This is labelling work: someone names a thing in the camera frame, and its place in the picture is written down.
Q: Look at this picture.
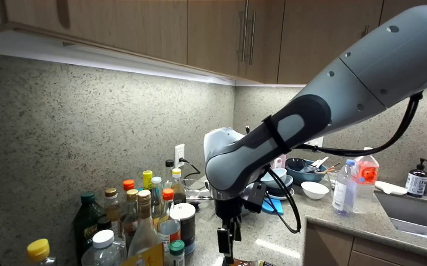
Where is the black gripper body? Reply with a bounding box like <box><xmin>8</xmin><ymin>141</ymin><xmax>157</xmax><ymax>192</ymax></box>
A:
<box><xmin>216</xmin><ymin>196</ymin><xmax>247</xmax><ymax>229</ymax></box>

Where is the green cap jar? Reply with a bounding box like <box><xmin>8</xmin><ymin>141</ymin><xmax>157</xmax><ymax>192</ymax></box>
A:
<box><xmin>167</xmin><ymin>239</ymin><xmax>188</xmax><ymax>266</ymax></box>

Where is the dark sauce bottle pale cap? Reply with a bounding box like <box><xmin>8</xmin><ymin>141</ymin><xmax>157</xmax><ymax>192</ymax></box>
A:
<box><xmin>169</xmin><ymin>167</ymin><xmax>190</xmax><ymax>205</ymax></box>

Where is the orange bottle red cap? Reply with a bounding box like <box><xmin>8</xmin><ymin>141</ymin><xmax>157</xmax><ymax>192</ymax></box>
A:
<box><xmin>157</xmin><ymin>187</ymin><xmax>182</xmax><ymax>248</ymax></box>

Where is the slim bottle dark cap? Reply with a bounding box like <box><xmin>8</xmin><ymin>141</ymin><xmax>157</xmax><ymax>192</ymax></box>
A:
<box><xmin>163</xmin><ymin>158</ymin><xmax>176</xmax><ymax>183</ymax></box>

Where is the pale cap green bottle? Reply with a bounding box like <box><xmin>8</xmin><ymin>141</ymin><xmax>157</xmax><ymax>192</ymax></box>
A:
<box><xmin>151</xmin><ymin>175</ymin><xmax>166</xmax><ymax>218</ymax></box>

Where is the yellow label glass bottle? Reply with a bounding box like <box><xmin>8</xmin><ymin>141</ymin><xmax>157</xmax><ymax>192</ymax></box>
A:
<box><xmin>127</xmin><ymin>189</ymin><xmax>167</xmax><ymax>266</ymax></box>

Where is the dark bottle tan cap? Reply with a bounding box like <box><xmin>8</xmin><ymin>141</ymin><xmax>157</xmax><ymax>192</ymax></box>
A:
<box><xmin>123</xmin><ymin>187</ymin><xmax>142</xmax><ymax>248</ymax></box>

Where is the clear water bottle blue cap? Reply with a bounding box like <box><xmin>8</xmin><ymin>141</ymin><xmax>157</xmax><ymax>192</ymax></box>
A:
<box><xmin>331</xmin><ymin>158</ymin><xmax>358</xmax><ymax>217</ymax></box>

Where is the gold cap bottle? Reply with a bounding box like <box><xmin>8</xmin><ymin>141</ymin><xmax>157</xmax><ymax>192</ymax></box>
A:
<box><xmin>102</xmin><ymin>186</ymin><xmax>126</xmax><ymax>237</ymax></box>

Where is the clear bottle white cap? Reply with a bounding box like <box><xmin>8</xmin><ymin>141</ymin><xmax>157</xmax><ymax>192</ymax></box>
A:
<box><xmin>80</xmin><ymin>229</ymin><xmax>127</xmax><ymax>266</ymax></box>

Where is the green oil bottle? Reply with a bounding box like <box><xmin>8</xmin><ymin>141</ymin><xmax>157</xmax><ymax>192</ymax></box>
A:
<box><xmin>73</xmin><ymin>192</ymin><xmax>107</xmax><ymax>264</ymax></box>

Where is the red cap spray bottle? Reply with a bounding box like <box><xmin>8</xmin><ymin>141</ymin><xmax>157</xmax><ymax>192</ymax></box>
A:
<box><xmin>351</xmin><ymin>153</ymin><xmax>382</xmax><ymax>214</ymax></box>

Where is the clear bottle yellow cap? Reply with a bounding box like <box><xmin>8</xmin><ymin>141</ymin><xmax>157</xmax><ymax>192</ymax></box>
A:
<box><xmin>26</xmin><ymin>237</ymin><xmax>60</xmax><ymax>266</ymax></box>

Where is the dark jar white lid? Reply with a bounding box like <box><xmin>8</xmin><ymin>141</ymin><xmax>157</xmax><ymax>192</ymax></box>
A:
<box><xmin>169</xmin><ymin>201</ymin><xmax>198</xmax><ymax>243</ymax></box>

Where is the blue silicone lid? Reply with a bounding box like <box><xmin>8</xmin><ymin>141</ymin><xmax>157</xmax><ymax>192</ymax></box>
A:
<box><xmin>260</xmin><ymin>195</ymin><xmax>286</xmax><ymax>217</ymax></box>

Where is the light blue stacked bowl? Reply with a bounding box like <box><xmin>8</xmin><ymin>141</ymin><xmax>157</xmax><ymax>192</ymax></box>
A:
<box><xmin>269</xmin><ymin>167</ymin><xmax>290</xmax><ymax>183</ymax></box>

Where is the dark blue bowl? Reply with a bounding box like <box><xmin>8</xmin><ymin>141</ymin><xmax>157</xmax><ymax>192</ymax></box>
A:
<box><xmin>286</xmin><ymin>156</ymin><xmax>330</xmax><ymax>187</ymax></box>

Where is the small white bowl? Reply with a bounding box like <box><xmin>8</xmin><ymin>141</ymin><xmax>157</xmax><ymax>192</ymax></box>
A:
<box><xmin>300</xmin><ymin>180</ymin><xmax>331</xmax><ymax>201</ymax></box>

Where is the white plastic spatula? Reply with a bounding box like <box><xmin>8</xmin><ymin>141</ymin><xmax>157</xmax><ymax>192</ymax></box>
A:
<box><xmin>309</xmin><ymin>155</ymin><xmax>331</xmax><ymax>174</ymax></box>

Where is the wooden lower cabinet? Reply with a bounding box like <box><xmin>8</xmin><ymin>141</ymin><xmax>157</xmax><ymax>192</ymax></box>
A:
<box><xmin>302</xmin><ymin>218</ymin><xmax>427</xmax><ymax>266</ymax></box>

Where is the wooden cabinet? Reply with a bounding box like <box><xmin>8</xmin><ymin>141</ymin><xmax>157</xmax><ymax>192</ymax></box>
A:
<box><xmin>0</xmin><ymin>0</ymin><xmax>427</xmax><ymax>85</ymax></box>
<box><xmin>302</xmin><ymin>218</ymin><xmax>427</xmax><ymax>266</ymax></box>

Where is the white crumpled cloth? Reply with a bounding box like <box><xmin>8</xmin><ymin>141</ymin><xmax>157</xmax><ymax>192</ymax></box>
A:
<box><xmin>374</xmin><ymin>178</ymin><xmax>410</xmax><ymax>196</ymax></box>

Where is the stainless steel sink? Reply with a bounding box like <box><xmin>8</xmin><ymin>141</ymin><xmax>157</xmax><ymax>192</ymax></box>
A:
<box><xmin>374</xmin><ymin>190</ymin><xmax>427</xmax><ymax>243</ymax></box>

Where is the dark soap dispenser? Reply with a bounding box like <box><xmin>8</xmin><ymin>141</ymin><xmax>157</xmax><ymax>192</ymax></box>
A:
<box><xmin>405</xmin><ymin>156</ymin><xmax>427</xmax><ymax>198</ymax></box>

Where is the under-cabinet light strip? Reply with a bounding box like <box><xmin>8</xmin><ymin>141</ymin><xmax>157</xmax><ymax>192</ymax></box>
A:
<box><xmin>0</xmin><ymin>28</ymin><xmax>306</xmax><ymax>88</ymax></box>

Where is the wooden upper cabinet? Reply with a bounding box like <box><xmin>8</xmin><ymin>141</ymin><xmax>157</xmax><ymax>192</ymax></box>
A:
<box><xmin>0</xmin><ymin>0</ymin><xmax>427</xmax><ymax>85</ymax></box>

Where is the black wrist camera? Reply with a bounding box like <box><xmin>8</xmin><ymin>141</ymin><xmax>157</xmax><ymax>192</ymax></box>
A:
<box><xmin>246</xmin><ymin>181</ymin><xmax>269</xmax><ymax>214</ymax></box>

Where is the black power cord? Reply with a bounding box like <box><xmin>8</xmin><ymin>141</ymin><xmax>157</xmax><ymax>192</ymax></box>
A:
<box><xmin>179</xmin><ymin>156</ymin><xmax>203</xmax><ymax>180</ymax></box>

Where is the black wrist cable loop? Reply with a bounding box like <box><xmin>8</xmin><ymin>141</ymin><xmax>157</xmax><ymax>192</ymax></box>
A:
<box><xmin>263</xmin><ymin>167</ymin><xmax>303</xmax><ymax>235</ymax></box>

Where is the white wall outlet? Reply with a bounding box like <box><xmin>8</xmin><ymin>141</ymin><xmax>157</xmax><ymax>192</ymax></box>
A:
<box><xmin>173</xmin><ymin>141</ymin><xmax>188</xmax><ymax>167</ymax></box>
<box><xmin>305</xmin><ymin>135</ymin><xmax>325</xmax><ymax>149</ymax></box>

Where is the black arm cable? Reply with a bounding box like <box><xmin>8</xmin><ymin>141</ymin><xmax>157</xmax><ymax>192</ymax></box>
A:
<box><xmin>296</xmin><ymin>91</ymin><xmax>424</xmax><ymax>158</ymax></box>

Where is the metal cabinet door handle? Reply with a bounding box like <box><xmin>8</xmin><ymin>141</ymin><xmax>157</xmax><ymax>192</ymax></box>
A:
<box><xmin>247</xmin><ymin>7</ymin><xmax>258</xmax><ymax>65</ymax></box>
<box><xmin>238</xmin><ymin>7</ymin><xmax>249</xmax><ymax>65</ymax></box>

